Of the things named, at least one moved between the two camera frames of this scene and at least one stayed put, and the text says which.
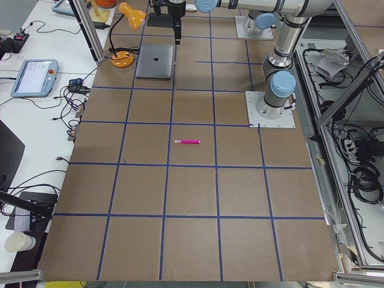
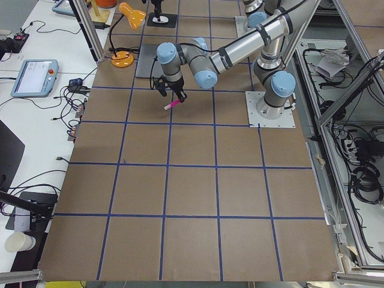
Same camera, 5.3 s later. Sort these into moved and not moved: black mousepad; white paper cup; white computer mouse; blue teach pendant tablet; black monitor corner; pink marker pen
Moved: pink marker pen; white computer mouse
Not moved: black mousepad; black monitor corner; white paper cup; blue teach pendant tablet
